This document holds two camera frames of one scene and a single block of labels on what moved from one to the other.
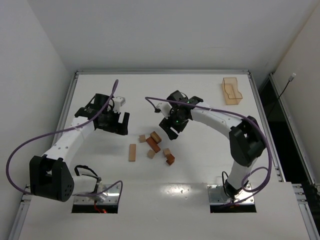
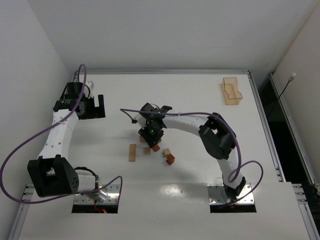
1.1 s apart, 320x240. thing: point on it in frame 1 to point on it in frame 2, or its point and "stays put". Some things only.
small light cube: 142,138 stays put
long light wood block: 132,152 stays put
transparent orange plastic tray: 230,88 stays put
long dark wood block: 155,146 stays put
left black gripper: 119,127 to 92,107
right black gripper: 169,125 to 152,139
